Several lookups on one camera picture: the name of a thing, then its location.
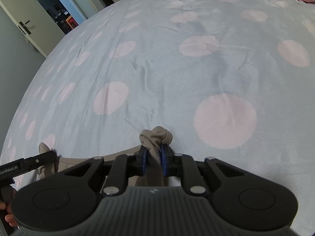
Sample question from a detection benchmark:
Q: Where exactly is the beige garment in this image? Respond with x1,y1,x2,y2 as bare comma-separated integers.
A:
37,126,172,186

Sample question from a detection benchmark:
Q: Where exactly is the person's left hand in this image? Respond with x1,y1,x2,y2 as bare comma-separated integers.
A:
1,186,18,228

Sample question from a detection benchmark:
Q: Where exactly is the light blue polka dot blanket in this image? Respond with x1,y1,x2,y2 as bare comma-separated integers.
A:
1,0,314,235

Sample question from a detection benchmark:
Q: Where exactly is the cream door with black handle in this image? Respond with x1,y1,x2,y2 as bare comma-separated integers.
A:
1,0,65,57

